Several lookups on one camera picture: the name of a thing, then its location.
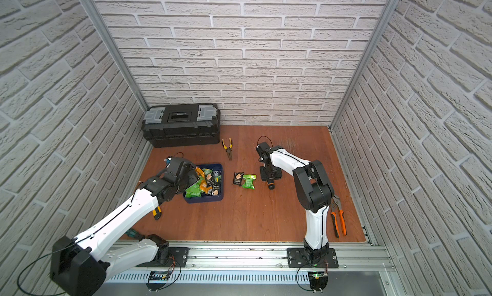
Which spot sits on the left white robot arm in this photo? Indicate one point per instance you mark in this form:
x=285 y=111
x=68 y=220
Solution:
x=80 y=265

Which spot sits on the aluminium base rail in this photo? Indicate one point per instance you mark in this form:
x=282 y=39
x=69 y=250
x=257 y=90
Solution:
x=259 y=263

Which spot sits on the orange handled pliers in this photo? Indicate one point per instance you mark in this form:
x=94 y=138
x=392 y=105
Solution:
x=338 y=219

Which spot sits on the right control board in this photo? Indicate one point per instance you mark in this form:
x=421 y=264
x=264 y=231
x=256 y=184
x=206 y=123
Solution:
x=318 y=281

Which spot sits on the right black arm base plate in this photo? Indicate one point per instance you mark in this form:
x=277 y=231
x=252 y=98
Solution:
x=324 y=258

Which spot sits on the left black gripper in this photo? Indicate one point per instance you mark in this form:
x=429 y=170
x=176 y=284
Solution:
x=190 y=177

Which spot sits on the left control board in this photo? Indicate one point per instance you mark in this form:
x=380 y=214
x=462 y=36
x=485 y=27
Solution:
x=158 y=280

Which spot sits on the black cookie packet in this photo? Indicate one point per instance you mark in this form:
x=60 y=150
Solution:
x=238 y=178

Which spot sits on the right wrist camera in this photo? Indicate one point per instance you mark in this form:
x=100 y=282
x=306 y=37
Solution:
x=263 y=149

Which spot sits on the green handled tool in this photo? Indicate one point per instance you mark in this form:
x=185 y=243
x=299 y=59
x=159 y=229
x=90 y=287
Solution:
x=133 y=234

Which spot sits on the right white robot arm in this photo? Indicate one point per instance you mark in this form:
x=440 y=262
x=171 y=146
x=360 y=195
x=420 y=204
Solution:
x=313 y=188

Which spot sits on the black plastic toolbox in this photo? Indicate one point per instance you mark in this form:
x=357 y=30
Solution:
x=181 y=125

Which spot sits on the yellow utility knife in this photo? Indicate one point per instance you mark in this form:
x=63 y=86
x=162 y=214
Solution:
x=156 y=213

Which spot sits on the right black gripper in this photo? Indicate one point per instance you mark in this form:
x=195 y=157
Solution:
x=264 y=175

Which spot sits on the control board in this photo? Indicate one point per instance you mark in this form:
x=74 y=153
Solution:
x=318 y=281
x=158 y=280

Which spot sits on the green cookie packet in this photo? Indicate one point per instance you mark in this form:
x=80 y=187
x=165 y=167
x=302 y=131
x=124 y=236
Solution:
x=248 y=181

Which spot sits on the yellow black pliers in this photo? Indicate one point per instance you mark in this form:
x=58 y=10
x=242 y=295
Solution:
x=228 y=148

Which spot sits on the dark blue storage box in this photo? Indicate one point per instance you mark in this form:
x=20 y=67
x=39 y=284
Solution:
x=209 y=187

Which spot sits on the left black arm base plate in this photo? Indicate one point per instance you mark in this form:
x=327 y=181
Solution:
x=173 y=256

